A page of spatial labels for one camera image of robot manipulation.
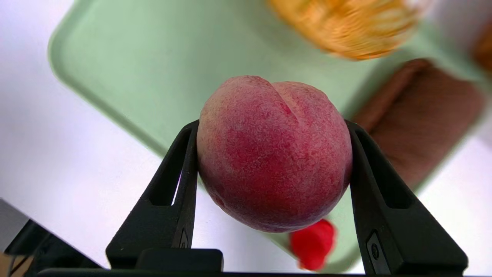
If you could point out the brown towel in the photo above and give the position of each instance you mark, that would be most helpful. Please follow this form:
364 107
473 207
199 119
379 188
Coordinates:
423 123

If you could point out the red tomato piece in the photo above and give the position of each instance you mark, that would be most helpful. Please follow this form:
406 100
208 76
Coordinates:
313 244

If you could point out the small round yellow wicker basket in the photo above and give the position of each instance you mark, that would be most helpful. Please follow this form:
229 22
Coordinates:
346 27

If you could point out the pink peach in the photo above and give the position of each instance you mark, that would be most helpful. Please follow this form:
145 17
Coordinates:
273 154

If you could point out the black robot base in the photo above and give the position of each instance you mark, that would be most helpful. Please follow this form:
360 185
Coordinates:
42 250

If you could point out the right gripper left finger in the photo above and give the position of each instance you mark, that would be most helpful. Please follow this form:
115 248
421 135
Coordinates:
161 223

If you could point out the light green plastic tray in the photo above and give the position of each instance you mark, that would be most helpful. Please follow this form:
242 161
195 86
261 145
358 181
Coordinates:
173 57

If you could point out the orange wicker basket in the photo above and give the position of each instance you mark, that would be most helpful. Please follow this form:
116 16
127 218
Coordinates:
485 50

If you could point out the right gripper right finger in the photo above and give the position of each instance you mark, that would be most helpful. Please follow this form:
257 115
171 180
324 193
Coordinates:
399 231

